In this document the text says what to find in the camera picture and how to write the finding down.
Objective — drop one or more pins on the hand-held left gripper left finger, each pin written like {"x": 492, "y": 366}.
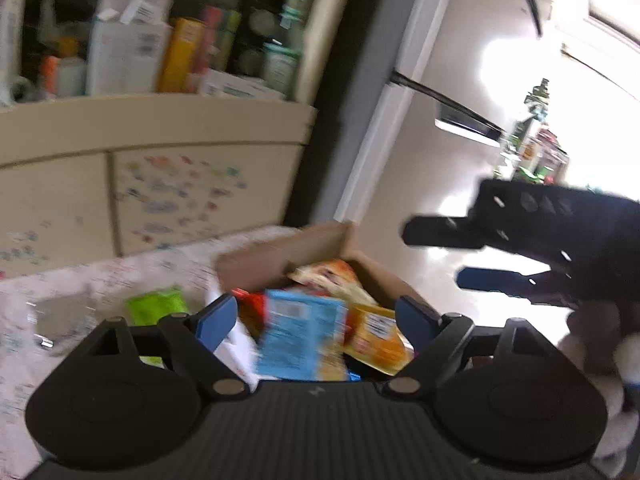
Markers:
{"x": 217, "y": 320}

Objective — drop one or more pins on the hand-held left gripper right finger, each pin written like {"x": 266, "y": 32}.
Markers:
{"x": 415, "y": 322}

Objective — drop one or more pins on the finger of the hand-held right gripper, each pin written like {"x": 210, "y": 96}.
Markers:
{"x": 490, "y": 280}
{"x": 440, "y": 232}

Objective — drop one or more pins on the orange snack bag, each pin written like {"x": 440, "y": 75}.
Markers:
{"x": 252, "y": 305}

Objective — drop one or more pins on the yellow snack packet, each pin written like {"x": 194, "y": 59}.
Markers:
{"x": 375, "y": 340}

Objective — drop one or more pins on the light blue snack packet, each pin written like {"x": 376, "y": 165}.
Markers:
{"x": 300, "y": 335}

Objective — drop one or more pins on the person's right forearm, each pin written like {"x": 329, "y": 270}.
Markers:
{"x": 605, "y": 410}

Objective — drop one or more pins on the white packet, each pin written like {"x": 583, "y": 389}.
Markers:
{"x": 240, "y": 355}

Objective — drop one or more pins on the green snack packet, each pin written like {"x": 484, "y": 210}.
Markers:
{"x": 155, "y": 307}

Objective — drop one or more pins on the heap of colourful packages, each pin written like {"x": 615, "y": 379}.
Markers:
{"x": 535, "y": 160}

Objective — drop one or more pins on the orange cream snack packet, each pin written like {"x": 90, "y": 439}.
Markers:
{"x": 330, "y": 280}

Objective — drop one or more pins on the floral white cloth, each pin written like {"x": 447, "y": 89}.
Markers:
{"x": 100, "y": 280}

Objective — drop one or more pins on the clear plastic bag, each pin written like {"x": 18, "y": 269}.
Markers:
{"x": 65, "y": 315}

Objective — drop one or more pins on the white refrigerator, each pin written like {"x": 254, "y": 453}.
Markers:
{"x": 450, "y": 35}

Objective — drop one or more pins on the cream cabinet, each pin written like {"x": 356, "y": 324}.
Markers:
{"x": 60, "y": 185}

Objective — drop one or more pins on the flat white medicine box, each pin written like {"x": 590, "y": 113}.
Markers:
{"x": 235, "y": 87}

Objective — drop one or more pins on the yellow box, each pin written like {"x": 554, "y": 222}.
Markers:
{"x": 180, "y": 55}

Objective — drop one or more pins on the green capped white bottle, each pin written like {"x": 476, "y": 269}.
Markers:
{"x": 296, "y": 2}

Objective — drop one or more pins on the pink and green box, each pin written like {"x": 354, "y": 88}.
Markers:
{"x": 217, "y": 40}

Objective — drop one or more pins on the tall white cardboard box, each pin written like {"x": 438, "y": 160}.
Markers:
{"x": 125, "y": 50}

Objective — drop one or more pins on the white plastic jug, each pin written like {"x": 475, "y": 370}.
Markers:
{"x": 65, "y": 10}

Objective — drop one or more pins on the white box blue label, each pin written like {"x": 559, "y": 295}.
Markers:
{"x": 12, "y": 35}

